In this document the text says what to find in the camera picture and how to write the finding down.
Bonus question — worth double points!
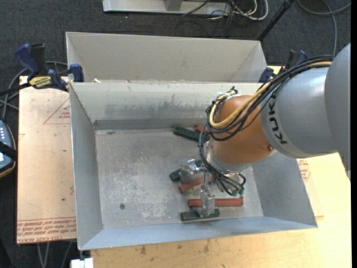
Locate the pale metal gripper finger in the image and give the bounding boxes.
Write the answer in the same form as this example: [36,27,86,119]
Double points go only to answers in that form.
[198,187,216,218]
[179,157,206,183]

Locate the dark green flat block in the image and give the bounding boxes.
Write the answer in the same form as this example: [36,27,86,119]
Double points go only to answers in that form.
[169,159,204,182]
[173,126,209,143]
[180,208,221,222]

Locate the grey metal bin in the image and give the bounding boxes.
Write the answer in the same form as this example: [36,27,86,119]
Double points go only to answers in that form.
[65,31,318,251]

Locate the brown cardboard board, red print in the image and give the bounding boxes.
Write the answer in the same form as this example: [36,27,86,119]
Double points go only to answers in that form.
[16,75,326,245]

